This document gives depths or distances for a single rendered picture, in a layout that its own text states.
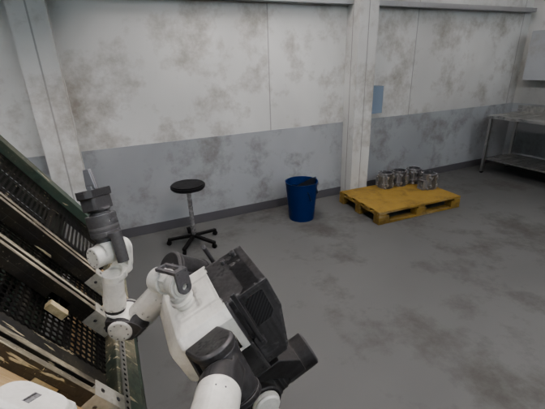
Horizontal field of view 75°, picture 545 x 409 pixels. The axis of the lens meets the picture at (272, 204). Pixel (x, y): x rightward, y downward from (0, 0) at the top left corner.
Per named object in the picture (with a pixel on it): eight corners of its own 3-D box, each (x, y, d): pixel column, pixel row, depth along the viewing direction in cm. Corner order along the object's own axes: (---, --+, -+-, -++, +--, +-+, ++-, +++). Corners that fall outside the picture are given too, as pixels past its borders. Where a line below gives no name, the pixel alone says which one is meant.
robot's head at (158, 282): (176, 284, 99) (159, 261, 95) (199, 290, 92) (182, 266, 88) (160, 303, 95) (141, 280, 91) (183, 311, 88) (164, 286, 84)
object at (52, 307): (62, 320, 131) (68, 315, 131) (43, 308, 127) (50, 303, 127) (62, 316, 134) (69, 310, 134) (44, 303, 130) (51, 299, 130)
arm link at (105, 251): (109, 222, 116) (118, 256, 118) (76, 233, 107) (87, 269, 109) (129, 221, 109) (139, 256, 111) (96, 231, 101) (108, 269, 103)
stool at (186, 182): (212, 227, 454) (207, 172, 427) (226, 246, 405) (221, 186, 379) (163, 238, 430) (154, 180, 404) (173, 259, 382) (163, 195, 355)
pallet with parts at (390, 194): (408, 187, 576) (411, 162, 561) (461, 206, 494) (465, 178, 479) (336, 202, 521) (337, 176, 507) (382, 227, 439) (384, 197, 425)
